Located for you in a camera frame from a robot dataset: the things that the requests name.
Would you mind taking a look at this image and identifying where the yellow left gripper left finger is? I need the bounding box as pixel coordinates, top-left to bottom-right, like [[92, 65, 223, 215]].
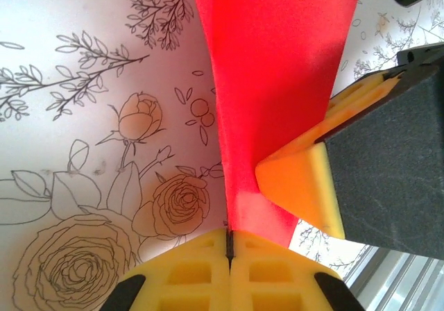
[[103, 228, 232, 311]]

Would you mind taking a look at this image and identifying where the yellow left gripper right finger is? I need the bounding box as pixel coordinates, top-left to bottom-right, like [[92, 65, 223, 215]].
[[230, 230, 362, 311]]

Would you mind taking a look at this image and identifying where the red square cloth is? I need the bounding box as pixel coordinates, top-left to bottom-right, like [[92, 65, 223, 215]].
[[189, 0, 364, 249]]

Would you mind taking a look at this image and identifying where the floral patterned table cover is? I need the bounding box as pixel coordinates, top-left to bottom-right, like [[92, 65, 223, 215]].
[[0, 0, 444, 311]]

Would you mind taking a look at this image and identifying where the long aluminium base rail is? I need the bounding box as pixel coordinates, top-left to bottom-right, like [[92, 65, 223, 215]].
[[341, 246, 444, 311]]

